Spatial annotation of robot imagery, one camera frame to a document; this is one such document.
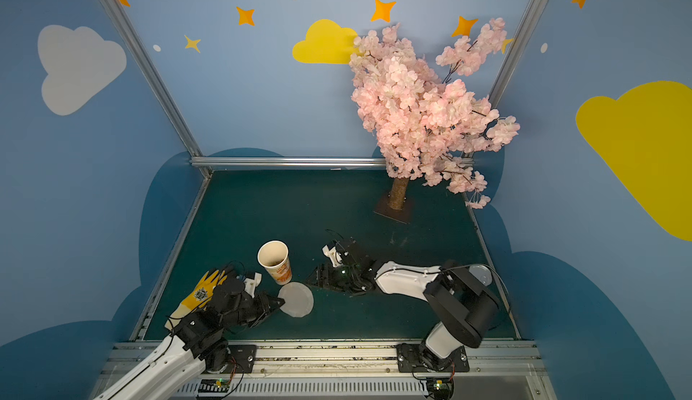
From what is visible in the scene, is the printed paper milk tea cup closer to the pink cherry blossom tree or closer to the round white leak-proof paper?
the round white leak-proof paper

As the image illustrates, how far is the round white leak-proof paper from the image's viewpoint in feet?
2.69

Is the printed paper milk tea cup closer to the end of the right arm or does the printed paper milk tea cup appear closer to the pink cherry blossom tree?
the end of the right arm
